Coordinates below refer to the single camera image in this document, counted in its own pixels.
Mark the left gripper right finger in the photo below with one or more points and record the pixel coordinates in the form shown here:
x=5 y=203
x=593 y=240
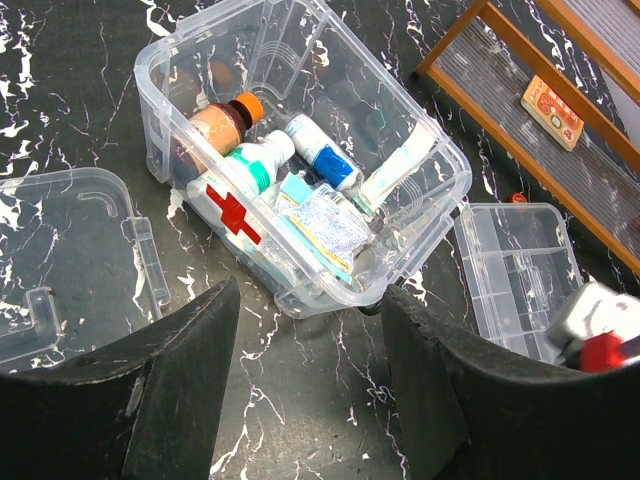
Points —
x=469 y=409

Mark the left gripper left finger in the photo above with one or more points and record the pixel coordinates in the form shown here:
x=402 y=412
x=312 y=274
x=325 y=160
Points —
x=147 y=406

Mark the clear compartment tray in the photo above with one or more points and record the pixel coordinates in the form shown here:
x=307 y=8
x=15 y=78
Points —
x=520 y=267

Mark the white bottle green label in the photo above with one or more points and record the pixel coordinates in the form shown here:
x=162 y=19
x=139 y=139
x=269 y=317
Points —
x=253 y=169

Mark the blue sachet pack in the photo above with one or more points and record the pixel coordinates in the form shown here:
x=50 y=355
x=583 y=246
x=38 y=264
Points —
x=331 y=228
x=293 y=191

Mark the teal white ointment tube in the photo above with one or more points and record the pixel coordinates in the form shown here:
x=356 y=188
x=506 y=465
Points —
x=403 y=162

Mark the brown bottle orange cap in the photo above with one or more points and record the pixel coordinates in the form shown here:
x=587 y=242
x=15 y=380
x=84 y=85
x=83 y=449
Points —
x=223 y=126

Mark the clear plastic storage box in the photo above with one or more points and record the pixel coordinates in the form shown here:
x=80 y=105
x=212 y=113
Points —
x=299 y=57

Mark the white medicine carton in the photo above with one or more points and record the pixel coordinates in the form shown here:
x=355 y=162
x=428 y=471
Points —
x=552 y=113

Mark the blue white bandage roll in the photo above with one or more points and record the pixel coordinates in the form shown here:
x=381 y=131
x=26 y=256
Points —
x=321 y=153

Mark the white gauze packet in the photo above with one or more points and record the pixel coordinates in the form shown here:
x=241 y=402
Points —
x=274 y=255

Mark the clear plastic box lid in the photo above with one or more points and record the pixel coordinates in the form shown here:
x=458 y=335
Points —
x=79 y=270

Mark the small red round cap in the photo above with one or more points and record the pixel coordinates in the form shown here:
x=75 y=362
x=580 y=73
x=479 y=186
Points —
x=517 y=198

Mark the orange wooden shelf rack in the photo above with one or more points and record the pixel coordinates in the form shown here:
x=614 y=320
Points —
x=511 y=89

